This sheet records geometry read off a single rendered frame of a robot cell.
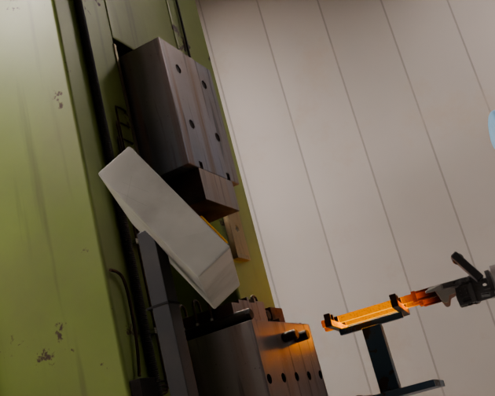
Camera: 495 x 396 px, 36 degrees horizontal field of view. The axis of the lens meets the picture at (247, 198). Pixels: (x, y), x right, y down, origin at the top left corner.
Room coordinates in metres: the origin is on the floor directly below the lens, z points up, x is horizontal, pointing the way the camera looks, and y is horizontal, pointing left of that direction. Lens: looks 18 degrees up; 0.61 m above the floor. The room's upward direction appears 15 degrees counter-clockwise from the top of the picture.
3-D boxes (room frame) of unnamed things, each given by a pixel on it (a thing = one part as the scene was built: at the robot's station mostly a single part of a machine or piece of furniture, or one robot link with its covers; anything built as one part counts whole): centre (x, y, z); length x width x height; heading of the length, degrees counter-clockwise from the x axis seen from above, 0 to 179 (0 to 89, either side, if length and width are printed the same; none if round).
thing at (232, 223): (2.37, 0.07, 1.27); 0.09 x 0.02 x 0.17; 157
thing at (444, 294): (2.34, -0.50, 0.91); 0.09 x 0.03 x 0.06; 109
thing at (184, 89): (2.15, 0.25, 1.56); 0.42 x 0.39 x 0.40; 67
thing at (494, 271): (2.36, -0.69, 0.92); 0.10 x 0.05 x 0.09; 166
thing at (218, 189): (2.11, 0.26, 1.32); 0.42 x 0.20 x 0.10; 67
